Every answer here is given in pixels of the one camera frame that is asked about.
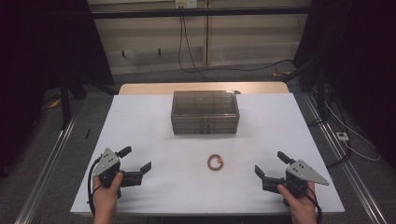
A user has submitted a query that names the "brown ring bracelet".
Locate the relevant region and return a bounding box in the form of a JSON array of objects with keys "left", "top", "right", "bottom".
[{"left": 206, "top": 153, "right": 224, "bottom": 172}]

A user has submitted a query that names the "black curtain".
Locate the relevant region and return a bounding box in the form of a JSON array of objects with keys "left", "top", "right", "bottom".
[
  {"left": 292, "top": 0, "right": 396, "bottom": 171},
  {"left": 0, "top": 0, "right": 115, "bottom": 178}
]

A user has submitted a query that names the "white floor cable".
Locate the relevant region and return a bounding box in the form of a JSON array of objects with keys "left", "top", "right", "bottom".
[{"left": 323, "top": 101, "right": 381, "bottom": 162}]

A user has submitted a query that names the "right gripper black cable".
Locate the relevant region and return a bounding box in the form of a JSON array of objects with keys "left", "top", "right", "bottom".
[{"left": 298, "top": 186, "right": 323, "bottom": 224}]

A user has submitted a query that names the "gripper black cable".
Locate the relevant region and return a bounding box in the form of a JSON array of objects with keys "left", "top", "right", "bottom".
[
  {"left": 298, "top": 186, "right": 323, "bottom": 224},
  {"left": 87, "top": 155, "right": 106, "bottom": 217}
]

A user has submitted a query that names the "black floor cable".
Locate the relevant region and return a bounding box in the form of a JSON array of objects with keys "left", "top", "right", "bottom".
[{"left": 326, "top": 139, "right": 353, "bottom": 169}]

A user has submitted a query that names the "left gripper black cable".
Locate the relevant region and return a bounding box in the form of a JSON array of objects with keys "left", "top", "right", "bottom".
[{"left": 87, "top": 155, "right": 106, "bottom": 217}]

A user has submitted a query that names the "black metal stand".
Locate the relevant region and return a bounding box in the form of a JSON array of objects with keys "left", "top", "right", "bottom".
[
  {"left": 59, "top": 73, "right": 120, "bottom": 130},
  {"left": 279, "top": 55, "right": 332, "bottom": 127}
]

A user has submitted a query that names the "smoky transparent drawer box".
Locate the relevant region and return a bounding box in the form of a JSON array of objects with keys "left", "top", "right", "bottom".
[{"left": 170, "top": 90, "right": 241, "bottom": 135}]

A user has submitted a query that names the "person's left hand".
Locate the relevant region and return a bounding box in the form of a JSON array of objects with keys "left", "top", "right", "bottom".
[{"left": 92, "top": 172, "right": 124, "bottom": 210}]

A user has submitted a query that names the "aluminium floor rail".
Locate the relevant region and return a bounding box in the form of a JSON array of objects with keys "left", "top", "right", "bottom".
[
  {"left": 13, "top": 116, "right": 78, "bottom": 224},
  {"left": 303, "top": 92, "right": 389, "bottom": 224}
]

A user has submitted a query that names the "wooden table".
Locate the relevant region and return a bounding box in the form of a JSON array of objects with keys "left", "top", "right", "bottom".
[{"left": 118, "top": 81, "right": 290, "bottom": 96}]

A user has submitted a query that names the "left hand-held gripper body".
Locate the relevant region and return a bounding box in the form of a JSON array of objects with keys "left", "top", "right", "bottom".
[{"left": 92, "top": 147, "right": 144, "bottom": 189}]

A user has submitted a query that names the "black wall cable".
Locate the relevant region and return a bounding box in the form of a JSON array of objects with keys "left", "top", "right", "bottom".
[
  {"left": 181, "top": 15, "right": 219, "bottom": 82},
  {"left": 177, "top": 15, "right": 293, "bottom": 76}
]

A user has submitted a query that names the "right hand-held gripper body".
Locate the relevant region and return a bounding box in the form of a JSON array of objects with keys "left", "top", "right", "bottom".
[{"left": 262, "top": 159, "right": 331, "bottom": 199}]

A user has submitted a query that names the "black horizontal bar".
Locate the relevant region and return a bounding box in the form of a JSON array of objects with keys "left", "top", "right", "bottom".
[{"left": 90, "top": 7, "right": 312, "bottom": 20}]

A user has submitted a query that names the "white wall socket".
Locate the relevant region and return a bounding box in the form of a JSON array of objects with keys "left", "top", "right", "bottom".
[{"left": 175, "top": 0, "right": 199, "bottom": 9}]

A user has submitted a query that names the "white table mat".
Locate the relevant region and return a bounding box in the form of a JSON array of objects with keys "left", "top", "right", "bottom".
[{"left": 70, "top": 92, "right": 346, "bottom": 217}]

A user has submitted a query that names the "person's right hand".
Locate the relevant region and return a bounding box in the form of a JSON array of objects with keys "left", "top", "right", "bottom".
[{"left": 276, "top": 181, "right": 318, "bottom": 216}]

